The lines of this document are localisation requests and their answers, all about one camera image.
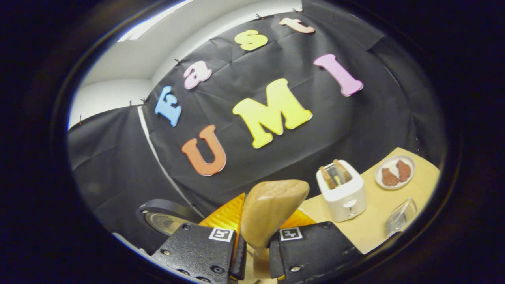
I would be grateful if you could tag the white toaster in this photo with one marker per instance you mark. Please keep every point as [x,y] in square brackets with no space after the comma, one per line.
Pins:
[347,201]

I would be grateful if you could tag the wooden spoon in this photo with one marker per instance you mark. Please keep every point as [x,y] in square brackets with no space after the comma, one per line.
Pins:
[268,209]

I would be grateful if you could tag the dark grey rice cooker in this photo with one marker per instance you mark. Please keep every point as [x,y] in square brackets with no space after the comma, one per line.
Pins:
[158,221]

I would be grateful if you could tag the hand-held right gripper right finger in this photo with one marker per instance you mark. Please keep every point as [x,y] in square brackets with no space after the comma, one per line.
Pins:
[275,258]

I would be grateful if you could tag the black backdrop cloth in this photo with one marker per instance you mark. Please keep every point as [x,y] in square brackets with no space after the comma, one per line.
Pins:
[335,130]

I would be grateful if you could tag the white round plate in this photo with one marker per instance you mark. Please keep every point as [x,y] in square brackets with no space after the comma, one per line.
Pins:
[388,163]

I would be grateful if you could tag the toast slice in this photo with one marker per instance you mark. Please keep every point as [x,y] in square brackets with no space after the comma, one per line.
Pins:
[342,170]
[326,177]

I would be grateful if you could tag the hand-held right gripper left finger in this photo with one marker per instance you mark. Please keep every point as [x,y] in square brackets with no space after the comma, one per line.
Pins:
[238,260]

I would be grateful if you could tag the brown meat piece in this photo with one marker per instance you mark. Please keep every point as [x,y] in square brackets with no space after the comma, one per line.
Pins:
[403,170]
[389,177]

